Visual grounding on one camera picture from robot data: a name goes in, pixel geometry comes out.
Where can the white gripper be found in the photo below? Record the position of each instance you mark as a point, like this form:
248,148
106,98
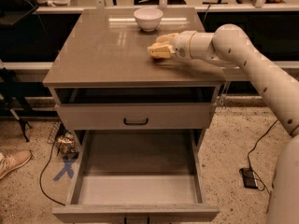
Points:
182,46

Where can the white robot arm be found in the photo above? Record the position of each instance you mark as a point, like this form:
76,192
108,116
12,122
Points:
229,46

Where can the grey drawer cabinet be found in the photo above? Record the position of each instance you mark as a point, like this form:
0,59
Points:
105,61

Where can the open grey middle drawer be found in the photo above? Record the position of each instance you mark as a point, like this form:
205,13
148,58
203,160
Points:
137,177

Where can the white ceramic bowl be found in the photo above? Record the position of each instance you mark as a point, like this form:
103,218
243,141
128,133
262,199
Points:
148,18

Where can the shiny crumpled foil object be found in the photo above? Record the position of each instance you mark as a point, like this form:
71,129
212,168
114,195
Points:
66,144

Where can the blue tape cross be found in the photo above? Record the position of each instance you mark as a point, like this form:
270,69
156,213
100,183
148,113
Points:
67,169

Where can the black floor power box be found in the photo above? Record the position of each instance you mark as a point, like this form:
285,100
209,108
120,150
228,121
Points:
248,177

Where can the tan shoe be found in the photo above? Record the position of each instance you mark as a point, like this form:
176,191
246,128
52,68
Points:
12,162

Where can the black drawer handle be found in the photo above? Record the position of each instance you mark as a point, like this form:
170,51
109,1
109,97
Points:
135,122

